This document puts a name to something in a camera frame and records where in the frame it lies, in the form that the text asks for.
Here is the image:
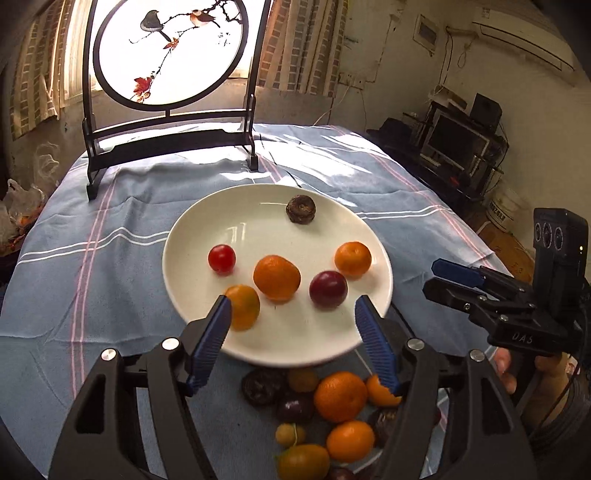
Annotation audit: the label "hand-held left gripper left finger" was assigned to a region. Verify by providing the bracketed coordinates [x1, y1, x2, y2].
[48, 295, 232, 480]

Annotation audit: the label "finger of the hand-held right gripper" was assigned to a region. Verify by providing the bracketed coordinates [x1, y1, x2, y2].
[422, 277, 509, 325]
[431, 259, 535, 304]

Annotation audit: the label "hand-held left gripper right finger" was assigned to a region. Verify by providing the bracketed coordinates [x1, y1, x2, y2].
[355, 295, 527, 480]

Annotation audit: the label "white round plate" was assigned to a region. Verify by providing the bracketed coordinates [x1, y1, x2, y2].
[162, 184, 393, 368]

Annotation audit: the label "person's right forearm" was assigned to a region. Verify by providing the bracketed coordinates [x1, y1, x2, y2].
[531, 353, 591, 457]

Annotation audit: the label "person's right hand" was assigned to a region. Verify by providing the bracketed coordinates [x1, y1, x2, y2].
[495, 347, 519, 395]

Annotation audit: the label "yellow-orange mandarin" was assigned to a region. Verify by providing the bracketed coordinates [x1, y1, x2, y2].
[223, 285, 261, 332]

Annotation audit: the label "dark brown wrinkled fruit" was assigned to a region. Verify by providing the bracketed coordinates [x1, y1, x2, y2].
[286, 195, 317, 225]
[242, 368, 288, 408]
[368, 408, 399, 448]

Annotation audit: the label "dark red plum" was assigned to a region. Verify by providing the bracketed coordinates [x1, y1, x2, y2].
[309, 270, 349, 309]

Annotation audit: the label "small yellow-green fruit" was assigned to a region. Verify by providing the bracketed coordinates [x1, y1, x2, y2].
[276, 424, 307, 448]
[287, 368, 320, 394]

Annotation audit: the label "small red tomato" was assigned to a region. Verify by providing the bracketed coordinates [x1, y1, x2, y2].
[208, 244, 237, 276]

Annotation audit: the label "white plastic bucket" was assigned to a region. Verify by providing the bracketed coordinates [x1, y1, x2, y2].
[485, 185, 528, 232]

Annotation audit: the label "large orange mandarin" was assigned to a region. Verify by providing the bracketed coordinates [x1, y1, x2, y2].
[253, 255, 302, 304]

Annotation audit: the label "black computer desk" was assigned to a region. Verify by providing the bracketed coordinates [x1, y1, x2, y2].
[368, 98, 509, 209]

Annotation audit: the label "blue striped tablecloth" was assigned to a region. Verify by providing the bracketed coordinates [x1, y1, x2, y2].
[0, 124, 502, 480]

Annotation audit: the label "computer monitor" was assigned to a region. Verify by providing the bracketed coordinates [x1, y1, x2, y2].
[424, 112, 491, 171]

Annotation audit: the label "greenish yellow mandarin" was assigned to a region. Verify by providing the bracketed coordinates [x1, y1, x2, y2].
[276, 444, 331, 480]

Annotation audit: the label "black speaker box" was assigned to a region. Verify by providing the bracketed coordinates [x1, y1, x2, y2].
[470, 92, 503, 131]

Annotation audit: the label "clear plastic bag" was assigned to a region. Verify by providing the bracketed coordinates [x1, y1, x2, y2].
[0, 178, 48, 256]

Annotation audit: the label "brick pattern curtain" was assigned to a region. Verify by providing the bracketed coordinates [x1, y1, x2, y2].
[255, 0, 350, 99]
[9, 0, 89, 140]

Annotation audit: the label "round bird painting table screen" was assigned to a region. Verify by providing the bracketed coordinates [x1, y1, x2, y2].
[82, 0, 274, 200]

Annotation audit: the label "white cable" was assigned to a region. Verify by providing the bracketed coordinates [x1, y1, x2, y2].
[313, 85, 352, 126]

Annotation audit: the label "white wall panel box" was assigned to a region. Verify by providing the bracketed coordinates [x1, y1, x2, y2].
[413, 14, 440, 59]

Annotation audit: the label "white wall air conditioner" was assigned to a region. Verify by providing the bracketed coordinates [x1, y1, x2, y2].
[471, 0, 581, 87]

